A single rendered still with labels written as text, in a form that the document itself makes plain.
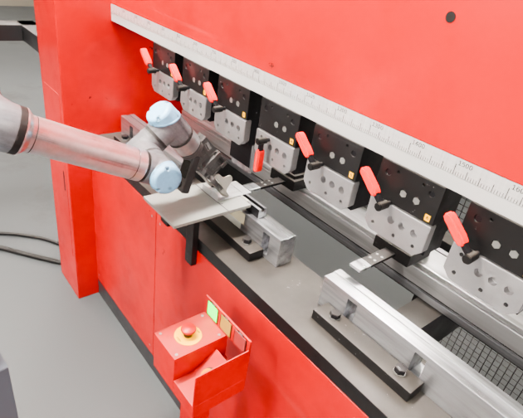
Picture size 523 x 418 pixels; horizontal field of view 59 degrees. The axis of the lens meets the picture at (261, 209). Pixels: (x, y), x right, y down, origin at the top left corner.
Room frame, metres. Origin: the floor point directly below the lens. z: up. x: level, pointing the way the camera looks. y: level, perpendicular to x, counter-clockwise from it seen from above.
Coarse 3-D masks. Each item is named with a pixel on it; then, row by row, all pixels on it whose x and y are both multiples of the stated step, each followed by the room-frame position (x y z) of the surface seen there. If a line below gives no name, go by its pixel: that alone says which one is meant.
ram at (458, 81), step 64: (128, 0) 1.77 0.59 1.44; (192, 0) 1.46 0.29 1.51; (256, 0) 1.24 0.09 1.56; (320, 0) 1.08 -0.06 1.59; (384, 0) 0.96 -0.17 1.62; (448, 0) 0.87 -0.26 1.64; (512, 0) 0.80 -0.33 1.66; (256, 64) 1.22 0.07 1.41; (320, 64) 1.06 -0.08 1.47; (384, 64) 0.94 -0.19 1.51; (448, 64) 0.84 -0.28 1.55; (512, 64) 0.77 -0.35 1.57; (448, 128) 0.82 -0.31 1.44; (512, 128) 0.74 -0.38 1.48
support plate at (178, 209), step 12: (180, 192) 1.22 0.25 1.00; (192, 192) 1.23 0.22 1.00; (204, 192) 1.24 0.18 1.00; (156, 204) 1.13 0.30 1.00; (168, 204) 1.14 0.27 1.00; (180, 204) 1.15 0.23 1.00; (192, 204) 1.16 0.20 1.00; (204, 204) 1.17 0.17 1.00; (216, 204) 1.18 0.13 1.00; (228, 204) 1.19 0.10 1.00; (240, 204) 1.20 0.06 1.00; (168, 216) 1.07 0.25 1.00; (180, 216) 1.08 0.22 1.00; (192, 216) 1.09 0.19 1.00; (204, 216) 1.10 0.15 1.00; (216, 216) 1.13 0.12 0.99
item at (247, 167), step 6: (234, 144) 1.31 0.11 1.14; (240, 144) 1.29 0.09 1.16; (246, 144) 1.27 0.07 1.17; (234, 150) 1.30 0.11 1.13; (240, 150) 1.28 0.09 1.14; (246, 150) 1.26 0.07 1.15; (252, 150) 1.25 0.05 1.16; (234, 156) 1.30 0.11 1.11; (240, 156) 1.28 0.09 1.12; (246, 156) 1.26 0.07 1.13; (252, 156) 1.25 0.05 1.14; (234, 162) 1.31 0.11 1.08; (240, 162) 1.28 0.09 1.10; (246, 162) 1.26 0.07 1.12; (252, 162) 1.25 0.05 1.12; (246, 168) 1.27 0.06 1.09
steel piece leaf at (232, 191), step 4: (204, 184) 1.25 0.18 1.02; (204, 188) 1.25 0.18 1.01; (208, 188) 1.23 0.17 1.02; (212, 188) 1.27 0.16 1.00; (228, 188) 1.29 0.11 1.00; (232, 188) 1.29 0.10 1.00; (236, 188) 1.29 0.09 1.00; (208, 192) 1.23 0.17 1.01; (212, 192) 1.22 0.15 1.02; (216, 192) 1.25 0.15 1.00; (228, 192) 1.26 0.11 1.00; (232, 192) 1.26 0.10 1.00; (236, 192) 1.27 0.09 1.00; (240, 192) 1.27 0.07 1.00; (212, 196) 1.22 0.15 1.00; (216, 196) 1.20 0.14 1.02; (220, 196) 1.23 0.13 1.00; (228, 196) 1.24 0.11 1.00; (232, 196) 1.24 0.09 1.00; (236, 196) 1.25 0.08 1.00; (216, 200) 1.20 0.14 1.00; (220, 200) 1.21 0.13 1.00
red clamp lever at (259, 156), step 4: (256, 140) 1.12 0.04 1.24; (260, 140) 1.12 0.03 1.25; (264, 140) 1.12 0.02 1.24; (268, 140) 1.14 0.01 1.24; (260, 144) 1.12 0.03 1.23; (260, 148) 1.12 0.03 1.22; (256, 152) 1.12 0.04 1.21; (260, 152) 1.12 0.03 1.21; (264, 152) 1.13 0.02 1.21; (256, 156) 1.12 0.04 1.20; (260, 156) 1.12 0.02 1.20; (256, 160) 1.12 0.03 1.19; (260, 160) 1.12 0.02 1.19; (256, 164) 1.12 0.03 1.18; (260, 164) 1.12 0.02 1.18; (256, 168) 1.12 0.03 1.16; (260, 168) 1.12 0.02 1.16
